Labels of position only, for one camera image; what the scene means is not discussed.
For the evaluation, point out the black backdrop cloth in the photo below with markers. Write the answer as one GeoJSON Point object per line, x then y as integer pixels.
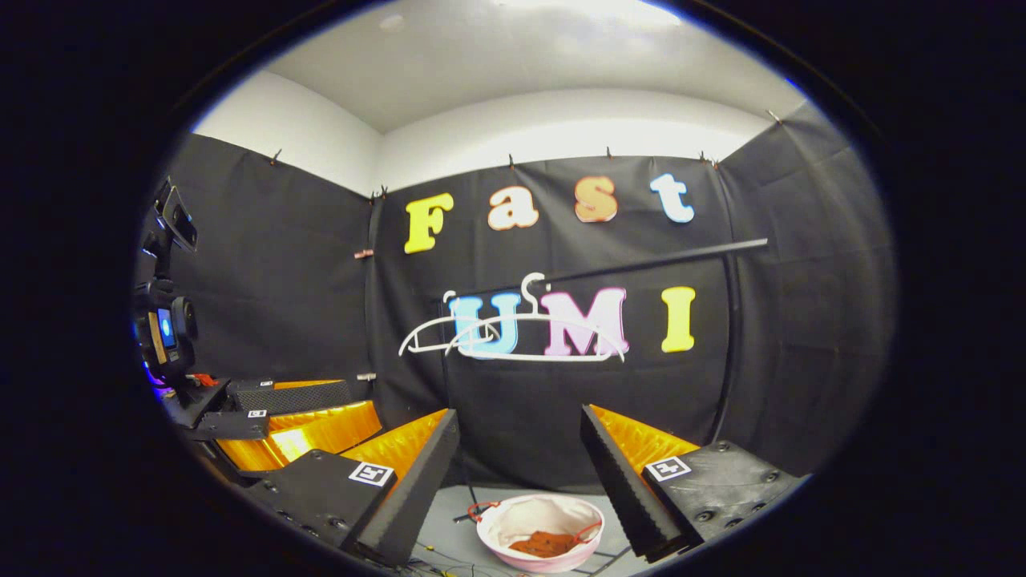
{"type": "Point", "coordinates": [801, 320]}

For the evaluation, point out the white plastic clothes hanger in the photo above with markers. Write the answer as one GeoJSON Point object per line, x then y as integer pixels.
{"type": "Point", "coordinates": [533, 358]}
{"type": "Point", "coordinates": [413, 336]}

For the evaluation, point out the black clothes rail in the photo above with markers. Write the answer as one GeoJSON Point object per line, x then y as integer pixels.
{"type": "Point", "coordinates": [665, 260]}

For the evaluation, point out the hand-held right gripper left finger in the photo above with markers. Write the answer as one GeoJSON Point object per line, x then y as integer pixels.
{"type": "Point", "coordinates": [413, 489]}

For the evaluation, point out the white laundry hamper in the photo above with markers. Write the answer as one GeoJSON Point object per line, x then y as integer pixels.
{"type": "Point", "coordinates": [497, 529]}

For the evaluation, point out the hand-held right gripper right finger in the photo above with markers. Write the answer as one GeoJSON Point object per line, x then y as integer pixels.
{"type": "Point", "coordinates": [621, 481]}

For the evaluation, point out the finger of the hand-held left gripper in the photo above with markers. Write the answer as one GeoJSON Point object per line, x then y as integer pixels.
{"type": "Point", "coordinates": [232, 425]}
{"type": "Point", "coordinates": [296, 397]}

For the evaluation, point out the large ceiling light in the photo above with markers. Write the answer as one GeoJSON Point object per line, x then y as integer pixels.
{"type": "Point", "coordinates": [593, 8]}

